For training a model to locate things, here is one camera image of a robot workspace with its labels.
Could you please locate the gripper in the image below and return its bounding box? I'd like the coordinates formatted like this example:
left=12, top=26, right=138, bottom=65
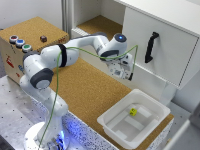
left=107, top=53, right=135, bottom=81

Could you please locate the yellow block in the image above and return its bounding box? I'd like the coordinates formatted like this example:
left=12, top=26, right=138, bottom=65
left=129, top=108, right=138, bottom=117

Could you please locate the white plastic box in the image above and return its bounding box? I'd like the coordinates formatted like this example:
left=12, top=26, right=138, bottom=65
left=96, top=88, right=172, bottom=150

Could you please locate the purple block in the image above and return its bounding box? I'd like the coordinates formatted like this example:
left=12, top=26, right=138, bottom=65
left=39, top=35, right=48, bottom=43

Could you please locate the wooden drawer box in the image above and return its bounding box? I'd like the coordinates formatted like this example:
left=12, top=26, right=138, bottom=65
left=0, top=16, right=70, bottom=85

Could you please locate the white sliding door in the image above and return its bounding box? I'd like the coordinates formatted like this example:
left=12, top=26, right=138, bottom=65
left=121, top=6, right=200, bottom=90

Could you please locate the white cabinet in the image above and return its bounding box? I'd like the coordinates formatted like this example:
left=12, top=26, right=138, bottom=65
left=70, top=0, right=200, bottom=108

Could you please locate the green button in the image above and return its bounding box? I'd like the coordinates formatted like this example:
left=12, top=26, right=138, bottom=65
left=21, top=43, right=33, bottom=54

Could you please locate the blue button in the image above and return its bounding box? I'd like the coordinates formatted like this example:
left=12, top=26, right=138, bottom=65
left=15, top=38, right=26, bottom=49

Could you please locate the red button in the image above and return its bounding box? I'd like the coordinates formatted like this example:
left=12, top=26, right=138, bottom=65
left=9, top=34, right=19, bottom=45

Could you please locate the black door handle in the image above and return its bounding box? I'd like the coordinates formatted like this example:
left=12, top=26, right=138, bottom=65
left=144, top=31, right=160, bottom=64

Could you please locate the green cable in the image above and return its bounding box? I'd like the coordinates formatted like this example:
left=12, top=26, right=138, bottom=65
left=37, top=44, right=139, bottom=148

